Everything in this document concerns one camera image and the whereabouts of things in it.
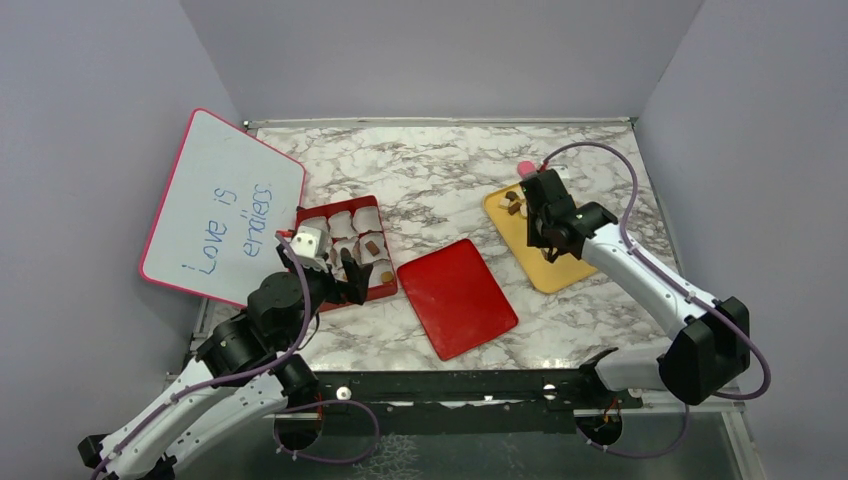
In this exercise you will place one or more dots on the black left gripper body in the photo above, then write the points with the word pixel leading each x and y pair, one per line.
pixel 321 287

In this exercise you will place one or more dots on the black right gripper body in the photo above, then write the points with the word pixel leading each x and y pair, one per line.
pixel 537 233

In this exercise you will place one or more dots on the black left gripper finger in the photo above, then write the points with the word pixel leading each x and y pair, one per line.
pixel 354 288
pixel 287 255

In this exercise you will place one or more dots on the milk chocolate rectangle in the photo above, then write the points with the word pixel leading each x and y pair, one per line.
pixel 372 248

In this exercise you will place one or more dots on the red chocolate box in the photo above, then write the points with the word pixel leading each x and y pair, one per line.
pixel 351 224

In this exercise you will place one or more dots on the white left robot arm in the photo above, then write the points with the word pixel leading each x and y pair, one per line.
pixel 249 366

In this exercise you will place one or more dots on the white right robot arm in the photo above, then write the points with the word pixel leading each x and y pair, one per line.
pixel 708 336

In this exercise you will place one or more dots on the yellow plastic tray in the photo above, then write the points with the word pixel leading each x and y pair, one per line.
pixel 548 278

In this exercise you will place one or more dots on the pink eraser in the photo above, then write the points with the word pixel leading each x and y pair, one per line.
pixel 526 169

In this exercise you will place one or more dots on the pink framed whiteboard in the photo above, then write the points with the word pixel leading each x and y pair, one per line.
pixel 227 195

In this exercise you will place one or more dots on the red box lid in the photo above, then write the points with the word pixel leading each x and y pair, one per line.
pixel 456 298

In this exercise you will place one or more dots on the black metal base rail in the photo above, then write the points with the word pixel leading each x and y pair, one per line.
pixel 451 402

